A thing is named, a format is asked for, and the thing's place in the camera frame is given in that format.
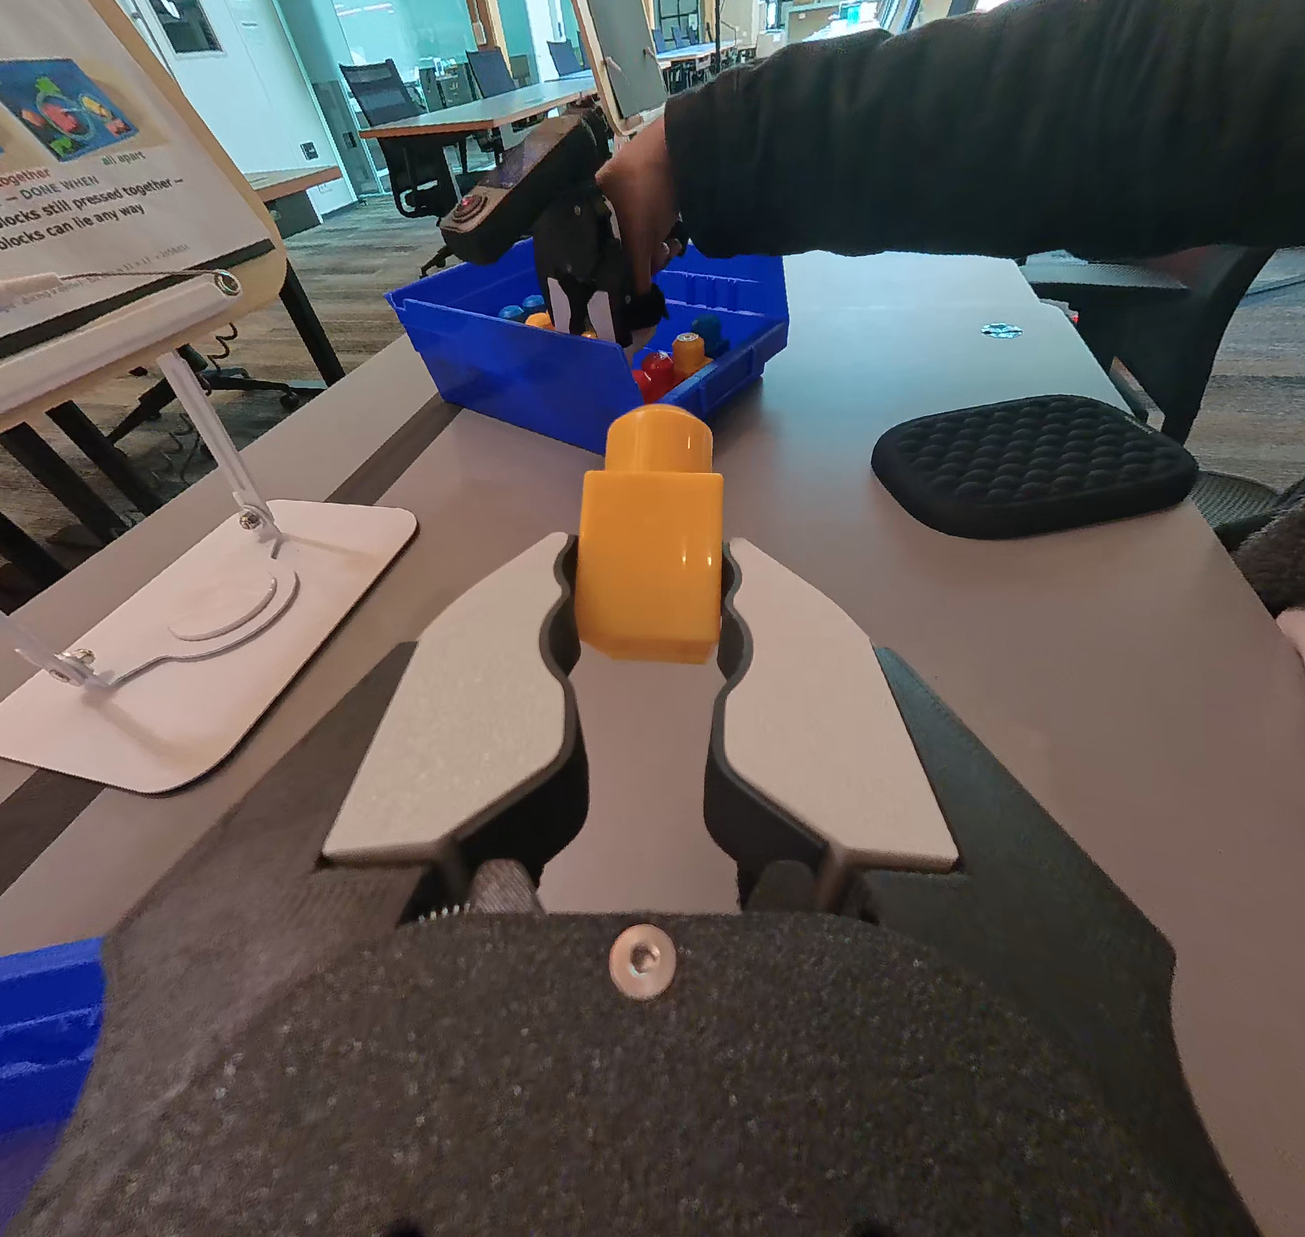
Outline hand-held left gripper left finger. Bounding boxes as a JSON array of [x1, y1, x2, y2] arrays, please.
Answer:
[[321, 532, 593, 912]]

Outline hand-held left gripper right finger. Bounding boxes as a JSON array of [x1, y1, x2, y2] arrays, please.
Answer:
[[705, 538, 962, 907]]

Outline cluster of mega blocks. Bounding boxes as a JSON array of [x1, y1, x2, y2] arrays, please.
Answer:
[[497, 294, 733, 405]]

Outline blue plastic bin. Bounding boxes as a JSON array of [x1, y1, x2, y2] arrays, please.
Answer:
[[0, 937, 109, 1197], [386, 243, 791, 456]]

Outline orange mega block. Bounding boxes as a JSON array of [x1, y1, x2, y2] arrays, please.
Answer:
[[574, 404, 727, 666]]

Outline person's right hand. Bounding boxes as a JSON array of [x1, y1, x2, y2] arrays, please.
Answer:
[[594, 116, 690, 295]]

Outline white display stand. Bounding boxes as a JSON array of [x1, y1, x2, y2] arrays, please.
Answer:
[[0, 351, 419, 795]]

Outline black textured pad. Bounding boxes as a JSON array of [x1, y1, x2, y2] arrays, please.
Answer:
[[872, 396, 1201, 542]]

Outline black fleece jacket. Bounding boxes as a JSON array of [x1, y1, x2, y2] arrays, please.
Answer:
[[1228, 478, 1305, 617]]

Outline black mesh office chair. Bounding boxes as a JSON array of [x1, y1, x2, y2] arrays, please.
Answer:
[[1020, 243, 1288, 445]]

